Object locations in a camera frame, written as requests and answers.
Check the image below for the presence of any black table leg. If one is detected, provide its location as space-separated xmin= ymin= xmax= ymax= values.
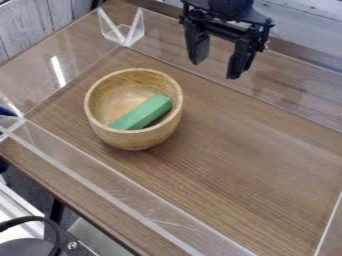
xmin=50 ymin=199 xmax=65 ymax=224

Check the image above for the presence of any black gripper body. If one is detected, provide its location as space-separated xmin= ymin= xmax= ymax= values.
xmin=181 ymin=0 xmax=276 ymax=52

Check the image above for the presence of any clear acrylic corner bracket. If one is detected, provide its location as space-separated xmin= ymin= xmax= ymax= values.
xmin=98 ymin=8 xmax=145 ymax=47

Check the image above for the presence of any brown wooden bowl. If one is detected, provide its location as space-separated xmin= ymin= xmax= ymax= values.
xmin=85 ymin=68 xmax=185 ymax=150

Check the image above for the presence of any green rectangular block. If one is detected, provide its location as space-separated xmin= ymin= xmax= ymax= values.
xmin=109 ymin=94 xmax=173 ymax=130

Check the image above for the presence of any grey metal base plate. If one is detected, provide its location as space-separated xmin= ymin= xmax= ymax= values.
xmin=57 ymin=228 xmax=99 ymax=256

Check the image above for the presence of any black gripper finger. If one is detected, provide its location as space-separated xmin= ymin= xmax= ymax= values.
xmin=184 ymin=17 xmax=210 ymax=65
xmin=226 ymin=34 xmax=258 ymax=80

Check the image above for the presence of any black cable loop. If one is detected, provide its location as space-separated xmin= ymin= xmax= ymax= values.
xmin=0 ymin=215 xmax=63 ymax=256

